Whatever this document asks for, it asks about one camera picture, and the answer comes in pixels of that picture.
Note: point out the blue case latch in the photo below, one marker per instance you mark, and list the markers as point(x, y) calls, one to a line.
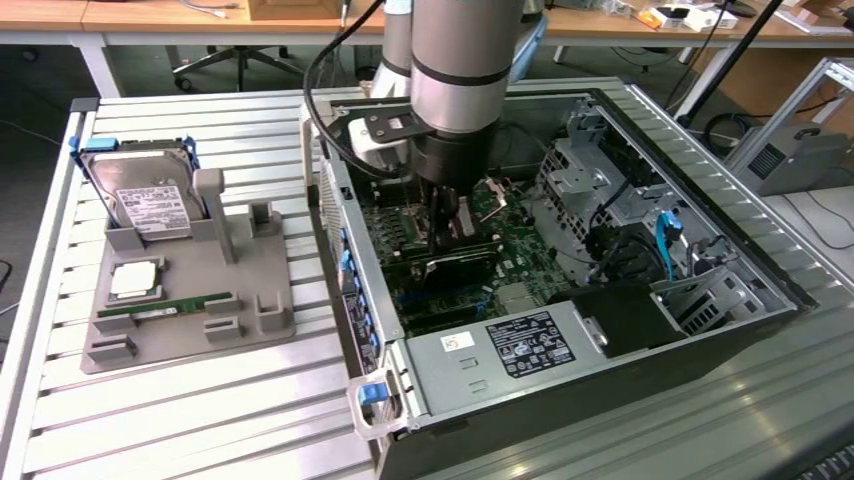
point(372, 394)

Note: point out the CPU socket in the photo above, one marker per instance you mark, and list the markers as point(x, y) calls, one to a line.
point(416, 227)

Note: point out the black open PC case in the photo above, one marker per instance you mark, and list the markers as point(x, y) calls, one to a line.
point(600, 420)

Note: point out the grey power supply unit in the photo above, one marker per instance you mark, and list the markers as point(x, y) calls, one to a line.
point(467, 370)

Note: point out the black tripod pole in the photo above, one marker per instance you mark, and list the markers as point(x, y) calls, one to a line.
point(729, 60)

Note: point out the grey equipment box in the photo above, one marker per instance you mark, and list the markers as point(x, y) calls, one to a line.
point(807, 170)

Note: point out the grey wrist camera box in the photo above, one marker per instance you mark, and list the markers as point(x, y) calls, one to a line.
point(376, 145)

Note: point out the white cardboard box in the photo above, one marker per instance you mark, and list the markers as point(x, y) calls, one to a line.
point(710, 21)

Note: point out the aluminium profile frame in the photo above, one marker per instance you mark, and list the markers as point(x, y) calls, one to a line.
point(797, 97)

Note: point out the black small device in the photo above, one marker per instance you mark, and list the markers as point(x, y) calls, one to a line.
point(673, 12)

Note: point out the green RAM stick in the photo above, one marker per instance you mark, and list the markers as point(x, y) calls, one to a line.
point(167, 306)

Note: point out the black keyboard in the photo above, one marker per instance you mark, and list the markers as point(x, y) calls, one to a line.
point(834, 465)

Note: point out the brown cardboard box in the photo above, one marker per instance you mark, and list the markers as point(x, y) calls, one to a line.
point(294, 9)

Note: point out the grey parts rack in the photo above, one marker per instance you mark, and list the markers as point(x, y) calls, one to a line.
point(180, 300)

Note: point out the black office chair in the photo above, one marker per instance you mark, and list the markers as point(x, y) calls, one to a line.
point(240, 60)

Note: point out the wooden desk with white legs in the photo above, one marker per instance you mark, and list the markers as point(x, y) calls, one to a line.
point(133, 20)
point(600, 27)

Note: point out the green motherboard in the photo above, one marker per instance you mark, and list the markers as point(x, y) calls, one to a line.
point(527, 250)

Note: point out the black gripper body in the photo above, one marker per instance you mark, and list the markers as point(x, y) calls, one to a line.
point(456, 155)

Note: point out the hard disk with blue caddy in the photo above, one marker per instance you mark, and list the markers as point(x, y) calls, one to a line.
point(143, 200)

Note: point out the silver CPU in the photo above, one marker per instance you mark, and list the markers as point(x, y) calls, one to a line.
point(133, 279)

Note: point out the dark RAM stick with label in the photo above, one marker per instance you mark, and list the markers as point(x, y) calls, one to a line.
point(483, 247)

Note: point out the graphics card with metal bracket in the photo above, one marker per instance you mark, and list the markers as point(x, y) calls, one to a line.
point(460, 275)

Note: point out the metal socket cover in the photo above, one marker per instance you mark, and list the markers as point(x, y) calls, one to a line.
point(494, 197)

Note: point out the perforated metal disk bay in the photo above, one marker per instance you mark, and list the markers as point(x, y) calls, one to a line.
point(710, 307)

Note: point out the black plastic shroud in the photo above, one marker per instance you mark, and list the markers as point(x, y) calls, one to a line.
point(620, 320)

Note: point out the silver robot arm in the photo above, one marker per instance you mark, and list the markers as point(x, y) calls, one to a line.
point(460, 60)

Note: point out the silver chipset heatsink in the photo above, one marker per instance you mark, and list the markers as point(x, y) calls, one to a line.
point(515, 300)

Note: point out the orange white packet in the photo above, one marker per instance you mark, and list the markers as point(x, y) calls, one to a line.
point(648, 20)

